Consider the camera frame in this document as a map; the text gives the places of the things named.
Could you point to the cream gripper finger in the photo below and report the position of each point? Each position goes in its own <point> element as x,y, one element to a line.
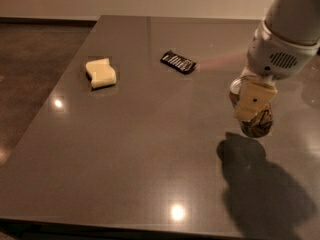
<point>248,75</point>
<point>254,96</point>

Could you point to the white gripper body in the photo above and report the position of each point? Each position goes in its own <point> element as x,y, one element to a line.
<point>274,54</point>

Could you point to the orange soda can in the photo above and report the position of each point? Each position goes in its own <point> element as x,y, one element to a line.
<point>261,124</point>

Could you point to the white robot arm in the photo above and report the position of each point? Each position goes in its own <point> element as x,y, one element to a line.
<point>297,21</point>

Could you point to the black snack wrapper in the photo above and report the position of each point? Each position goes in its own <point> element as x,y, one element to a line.
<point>178,62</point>

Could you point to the yellow sponge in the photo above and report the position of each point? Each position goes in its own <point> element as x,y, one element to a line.
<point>101,73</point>

